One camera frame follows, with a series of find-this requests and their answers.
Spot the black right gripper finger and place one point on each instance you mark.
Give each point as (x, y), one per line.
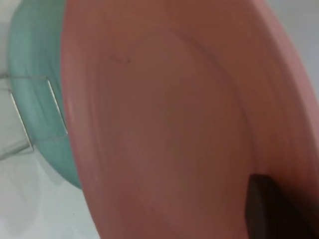
(279, 214)

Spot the pink round plate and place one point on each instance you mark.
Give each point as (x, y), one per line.
(174, 124)

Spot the green round plate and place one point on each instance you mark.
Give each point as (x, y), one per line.
(37, 49)

